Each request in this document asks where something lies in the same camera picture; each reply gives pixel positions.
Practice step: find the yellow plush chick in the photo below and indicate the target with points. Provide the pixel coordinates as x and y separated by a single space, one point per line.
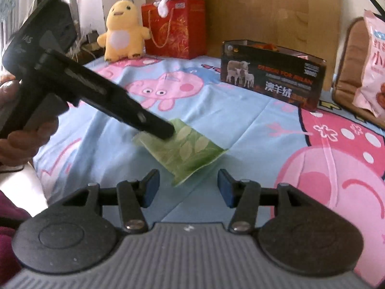
123 36

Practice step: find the person's maroon clothing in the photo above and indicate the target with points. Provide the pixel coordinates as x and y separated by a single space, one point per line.
9 240

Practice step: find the cartoon pig printed bedsheet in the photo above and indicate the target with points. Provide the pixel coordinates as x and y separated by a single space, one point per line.
240 132

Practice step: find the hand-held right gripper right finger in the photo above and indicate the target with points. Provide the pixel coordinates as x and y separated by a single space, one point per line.
225 189

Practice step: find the pale curtain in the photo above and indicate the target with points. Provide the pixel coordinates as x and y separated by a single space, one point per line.
87 0

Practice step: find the wooden headboard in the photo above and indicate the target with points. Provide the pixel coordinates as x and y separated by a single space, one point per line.
270 12

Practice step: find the pink snack bag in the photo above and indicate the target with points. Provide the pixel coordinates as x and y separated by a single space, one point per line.
373 75

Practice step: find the green leaf print packet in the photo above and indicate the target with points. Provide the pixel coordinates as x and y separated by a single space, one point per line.
192 150

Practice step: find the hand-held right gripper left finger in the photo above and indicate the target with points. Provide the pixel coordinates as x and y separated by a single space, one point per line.
151 189

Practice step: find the brown cushioned chair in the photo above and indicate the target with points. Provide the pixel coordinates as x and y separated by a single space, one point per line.
347 66

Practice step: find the red gift bag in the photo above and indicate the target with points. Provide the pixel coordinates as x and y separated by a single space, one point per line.
183 30

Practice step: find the black box with sheep print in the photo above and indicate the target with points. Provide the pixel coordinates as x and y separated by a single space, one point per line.
270 78

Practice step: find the person's left hand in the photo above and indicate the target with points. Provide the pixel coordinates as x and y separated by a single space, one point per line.
27 144

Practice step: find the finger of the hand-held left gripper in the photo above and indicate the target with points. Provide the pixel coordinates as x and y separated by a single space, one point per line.
144 120

